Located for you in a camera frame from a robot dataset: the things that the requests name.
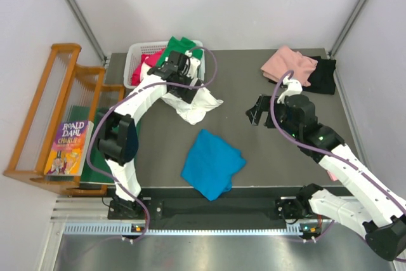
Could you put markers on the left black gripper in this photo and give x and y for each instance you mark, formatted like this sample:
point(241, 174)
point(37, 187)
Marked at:
point(185, 92)

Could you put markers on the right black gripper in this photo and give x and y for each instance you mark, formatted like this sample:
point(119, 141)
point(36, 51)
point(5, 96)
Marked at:
point(263, 104)

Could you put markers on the white t-shirt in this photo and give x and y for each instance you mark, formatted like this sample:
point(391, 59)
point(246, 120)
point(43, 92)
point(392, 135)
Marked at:
point(195, 111)

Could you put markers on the blue t-shirt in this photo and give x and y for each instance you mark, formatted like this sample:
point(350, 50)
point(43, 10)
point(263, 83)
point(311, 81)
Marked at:
point(211, 164)

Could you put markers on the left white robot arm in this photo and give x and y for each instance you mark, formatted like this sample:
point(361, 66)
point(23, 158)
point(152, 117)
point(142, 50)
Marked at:
point(117, 136)

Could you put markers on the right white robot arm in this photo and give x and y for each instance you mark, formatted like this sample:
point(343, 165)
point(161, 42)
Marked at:
point(378, 215)

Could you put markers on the green t-shirt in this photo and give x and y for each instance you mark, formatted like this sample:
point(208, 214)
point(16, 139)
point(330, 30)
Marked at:
point(179, 45)

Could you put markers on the pink folded t-shirt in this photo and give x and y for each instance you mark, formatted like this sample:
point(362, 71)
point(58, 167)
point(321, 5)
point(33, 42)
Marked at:
point(285, 59)

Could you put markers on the white plastic laundry basket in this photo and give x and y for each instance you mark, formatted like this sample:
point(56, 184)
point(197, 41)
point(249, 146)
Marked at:
point(134, 57)

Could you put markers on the black folded t-shirt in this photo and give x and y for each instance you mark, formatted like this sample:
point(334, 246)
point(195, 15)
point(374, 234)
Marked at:
point(322, 79)

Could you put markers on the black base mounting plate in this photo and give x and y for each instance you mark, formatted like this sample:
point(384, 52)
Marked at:
point(159, 208)

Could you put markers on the wooden book rack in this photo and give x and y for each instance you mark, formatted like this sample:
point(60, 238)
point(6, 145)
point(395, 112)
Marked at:
point(65, 86)

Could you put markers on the Roald Dahl book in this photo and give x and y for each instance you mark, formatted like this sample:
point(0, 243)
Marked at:
point(68, 151)

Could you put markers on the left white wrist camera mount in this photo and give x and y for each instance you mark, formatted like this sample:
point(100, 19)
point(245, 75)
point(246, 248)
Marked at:
point(193, 65)

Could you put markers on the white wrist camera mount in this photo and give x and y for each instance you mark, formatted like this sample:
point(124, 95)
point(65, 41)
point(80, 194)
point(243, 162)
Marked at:
point(292, 87)
point(193, 65)

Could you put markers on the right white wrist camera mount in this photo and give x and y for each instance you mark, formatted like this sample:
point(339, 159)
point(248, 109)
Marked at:
point(292, 87)

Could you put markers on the left aluminium frame post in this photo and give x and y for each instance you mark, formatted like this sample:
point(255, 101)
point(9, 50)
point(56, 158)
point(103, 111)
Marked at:
point(85, 26)

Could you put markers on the aluminium frame post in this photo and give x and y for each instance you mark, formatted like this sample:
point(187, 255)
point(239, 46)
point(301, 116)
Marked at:
point(85, 26)
point(347, 27)

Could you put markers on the right aluminium frame post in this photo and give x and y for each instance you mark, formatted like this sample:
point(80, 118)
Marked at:
point(347, 27)

